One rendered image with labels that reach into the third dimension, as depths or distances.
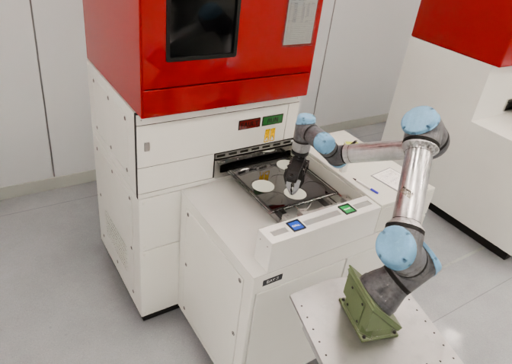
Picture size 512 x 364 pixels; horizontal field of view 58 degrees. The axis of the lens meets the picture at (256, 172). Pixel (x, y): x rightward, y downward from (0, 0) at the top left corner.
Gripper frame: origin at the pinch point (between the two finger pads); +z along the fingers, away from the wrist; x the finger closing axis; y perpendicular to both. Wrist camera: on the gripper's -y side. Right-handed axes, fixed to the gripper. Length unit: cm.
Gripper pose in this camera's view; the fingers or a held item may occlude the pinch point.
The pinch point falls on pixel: (291, 193)
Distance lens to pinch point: 195.9
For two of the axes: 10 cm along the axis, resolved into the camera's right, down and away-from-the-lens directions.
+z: -1.1, 8.5, 5.1
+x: -9.2, -2.9, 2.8
